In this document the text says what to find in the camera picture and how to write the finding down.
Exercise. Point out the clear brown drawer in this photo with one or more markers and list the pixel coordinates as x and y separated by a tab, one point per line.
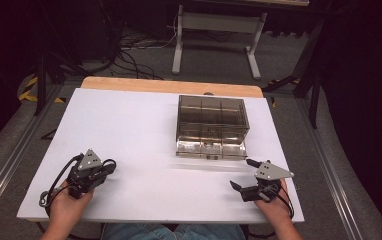
192	150

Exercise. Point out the person's left hand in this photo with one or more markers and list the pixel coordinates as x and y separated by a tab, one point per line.
67	210

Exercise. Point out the white board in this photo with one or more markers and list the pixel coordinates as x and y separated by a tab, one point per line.
139	126

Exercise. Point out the wooden table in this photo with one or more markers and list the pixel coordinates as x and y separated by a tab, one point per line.
165	86

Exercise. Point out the grey metal floor rail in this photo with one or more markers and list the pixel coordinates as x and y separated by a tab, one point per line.
332	180
12	163

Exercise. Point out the black metal stand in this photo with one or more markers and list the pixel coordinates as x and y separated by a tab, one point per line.
40	83
314	100

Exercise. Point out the person's blue jeans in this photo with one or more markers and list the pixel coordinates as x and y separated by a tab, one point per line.
139	232

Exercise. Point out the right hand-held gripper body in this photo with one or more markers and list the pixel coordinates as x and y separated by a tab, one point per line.
269	173

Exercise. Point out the light wooden desk top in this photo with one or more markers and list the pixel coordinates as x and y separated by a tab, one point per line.
272	2

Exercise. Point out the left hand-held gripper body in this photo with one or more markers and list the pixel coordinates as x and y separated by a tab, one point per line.
87	173

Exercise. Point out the person's right hand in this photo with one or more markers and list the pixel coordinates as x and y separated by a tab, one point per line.
275	210

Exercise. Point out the white metal desk frame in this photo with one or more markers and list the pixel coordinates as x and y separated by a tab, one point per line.
219	22

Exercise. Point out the clear brown drawer organizer box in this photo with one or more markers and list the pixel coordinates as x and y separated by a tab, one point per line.
212	113

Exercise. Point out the yellow black floor tape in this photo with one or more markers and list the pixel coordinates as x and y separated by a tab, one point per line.
25	95

